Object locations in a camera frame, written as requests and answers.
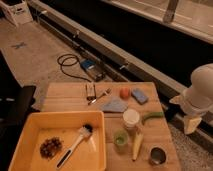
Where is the blue sponge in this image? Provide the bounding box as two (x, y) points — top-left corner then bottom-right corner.
(131, 88), (148, 104)

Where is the white crate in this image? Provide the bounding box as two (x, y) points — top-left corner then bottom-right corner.
(0, 0), (33, 27)

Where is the white black dish brush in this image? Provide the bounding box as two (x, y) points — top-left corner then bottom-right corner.
(56, 124), (93, 169)

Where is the yellow plastic tub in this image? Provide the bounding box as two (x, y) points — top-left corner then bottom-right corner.
(8, 111), (106, 171)

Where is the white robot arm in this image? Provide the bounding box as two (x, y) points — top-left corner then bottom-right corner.
(170, 63), (213, 135)

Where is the green cucumber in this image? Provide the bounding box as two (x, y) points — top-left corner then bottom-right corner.
(141, 112), (164, 125)

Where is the orange fruit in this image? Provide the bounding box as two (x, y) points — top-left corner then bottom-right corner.
(120, 87), (130, 100)

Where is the metal cup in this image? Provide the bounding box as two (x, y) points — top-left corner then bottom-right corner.
(149, 147), (167, 165)

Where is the wooden board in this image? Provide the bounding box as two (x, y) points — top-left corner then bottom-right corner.
(42, 82), (181, 171)

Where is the blue electronic box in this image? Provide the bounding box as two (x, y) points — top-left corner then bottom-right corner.
(80, 59), (105, 82)

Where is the black chair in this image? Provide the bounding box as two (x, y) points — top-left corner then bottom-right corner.
(0, 51), (36, 171)

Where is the small metal whisk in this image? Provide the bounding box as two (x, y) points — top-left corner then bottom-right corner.
(86, 83), (96, 100)

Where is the green plastic cup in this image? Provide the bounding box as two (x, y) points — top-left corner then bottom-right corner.
(113, 130), (128, 147)

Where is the dark grape bunch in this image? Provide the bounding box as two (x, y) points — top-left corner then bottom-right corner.
(40, 137), (62, 158)

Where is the black cable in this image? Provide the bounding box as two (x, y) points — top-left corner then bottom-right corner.
(56, 53), (94, 83)

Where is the grey blue cloth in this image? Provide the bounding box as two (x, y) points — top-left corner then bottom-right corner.
(100, 97), (128, 113)

